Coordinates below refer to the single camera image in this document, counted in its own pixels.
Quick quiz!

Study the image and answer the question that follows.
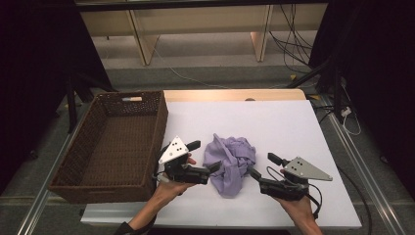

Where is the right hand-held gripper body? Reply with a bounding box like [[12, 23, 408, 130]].
[[258, 156, 334, 202]]

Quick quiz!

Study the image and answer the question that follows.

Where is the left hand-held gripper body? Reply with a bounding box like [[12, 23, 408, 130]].
[[153, 135, 211, 186]]

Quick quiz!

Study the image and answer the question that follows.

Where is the purple cloth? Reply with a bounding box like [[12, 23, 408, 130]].
[[202, 132, 257, 199]]

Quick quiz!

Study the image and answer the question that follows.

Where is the brown wicker basket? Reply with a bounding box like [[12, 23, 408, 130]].
[[47, 90, 170, 206]]

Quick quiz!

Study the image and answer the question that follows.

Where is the person's right hand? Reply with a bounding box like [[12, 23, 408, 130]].
[[273, 168, 317, 225]]

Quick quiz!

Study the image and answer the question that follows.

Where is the person's left hand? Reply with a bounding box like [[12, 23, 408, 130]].
[[151, 156, 198, 211]]

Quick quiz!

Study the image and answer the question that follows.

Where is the white table board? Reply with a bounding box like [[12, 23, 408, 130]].
[[80, 99, 363, 229]]

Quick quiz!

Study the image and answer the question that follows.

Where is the wooden table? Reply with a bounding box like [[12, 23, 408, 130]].
[[162, 88, 308, 103]]

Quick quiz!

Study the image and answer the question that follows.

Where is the black metal stand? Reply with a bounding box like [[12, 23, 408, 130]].
[[286, 55, 347, 124], [64, 71, 119, 134]]

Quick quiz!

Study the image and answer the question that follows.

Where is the black sleeve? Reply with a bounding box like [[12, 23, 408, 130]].
[[113, 214, 157, 235]]

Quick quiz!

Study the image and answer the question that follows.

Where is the light wooden desk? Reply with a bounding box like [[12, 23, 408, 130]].
[[74, 0, 329, 67]]

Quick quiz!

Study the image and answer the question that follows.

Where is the black curtain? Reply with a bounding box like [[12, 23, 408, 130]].
[[0, 0, 115, 195], [307, 0, 415, 200]]

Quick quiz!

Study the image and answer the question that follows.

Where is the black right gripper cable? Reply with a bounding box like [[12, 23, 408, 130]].
[[305, 182, 324, 220]]

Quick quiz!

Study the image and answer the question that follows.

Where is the aluminium rail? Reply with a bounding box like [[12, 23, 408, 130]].
[[15, 107, 89, 235], [319, 93, 408, 235]]

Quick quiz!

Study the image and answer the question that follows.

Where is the black floor cable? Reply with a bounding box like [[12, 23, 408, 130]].
[[336, 165, 374, 235]]

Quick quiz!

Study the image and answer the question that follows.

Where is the thin white floor cable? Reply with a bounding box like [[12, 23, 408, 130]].
[[152, 48, 231, 90]]

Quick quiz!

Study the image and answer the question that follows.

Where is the white plug with cable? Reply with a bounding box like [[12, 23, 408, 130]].
[[340, 106, 363, 137]]

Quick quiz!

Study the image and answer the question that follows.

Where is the bundle of black cables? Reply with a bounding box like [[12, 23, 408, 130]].
[[268, 3, 317, 74]]

